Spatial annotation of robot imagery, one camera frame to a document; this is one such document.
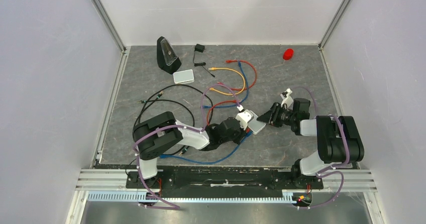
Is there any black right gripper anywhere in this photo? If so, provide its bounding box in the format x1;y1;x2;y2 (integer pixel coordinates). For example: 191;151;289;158
257;103;295;129

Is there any white network switch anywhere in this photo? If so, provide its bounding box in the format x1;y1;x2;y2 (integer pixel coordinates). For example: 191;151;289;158
248;110;266;135
173;69;194;84

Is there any yellow ethernet cable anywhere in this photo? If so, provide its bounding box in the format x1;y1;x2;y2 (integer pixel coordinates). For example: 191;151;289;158
207;67;247;97

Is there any short red ethernet cable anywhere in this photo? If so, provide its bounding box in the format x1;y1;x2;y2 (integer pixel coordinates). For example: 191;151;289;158
225;59;258;91

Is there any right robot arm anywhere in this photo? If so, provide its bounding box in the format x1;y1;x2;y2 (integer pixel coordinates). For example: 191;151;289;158
257;98;364;188

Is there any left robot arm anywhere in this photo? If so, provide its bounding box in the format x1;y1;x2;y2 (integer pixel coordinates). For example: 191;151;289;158
132;111;252;188

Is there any red round cap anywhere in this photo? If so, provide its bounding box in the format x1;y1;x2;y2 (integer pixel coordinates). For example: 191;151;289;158
282;48;294;61

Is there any black metronome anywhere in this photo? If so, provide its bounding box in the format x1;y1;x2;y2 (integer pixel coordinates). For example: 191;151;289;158
156;36;182;74

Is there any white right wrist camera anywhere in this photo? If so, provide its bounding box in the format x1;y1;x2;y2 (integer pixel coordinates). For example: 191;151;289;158
280;88;294;108

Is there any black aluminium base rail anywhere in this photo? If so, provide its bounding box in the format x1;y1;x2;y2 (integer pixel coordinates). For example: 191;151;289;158
145;166;324;198

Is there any black power adapter with cord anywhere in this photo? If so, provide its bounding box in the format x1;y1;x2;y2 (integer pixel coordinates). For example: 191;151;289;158
192;44;216;78

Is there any white slotted cable duct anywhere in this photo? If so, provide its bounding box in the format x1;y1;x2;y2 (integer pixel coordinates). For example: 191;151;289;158
87;191;294;204

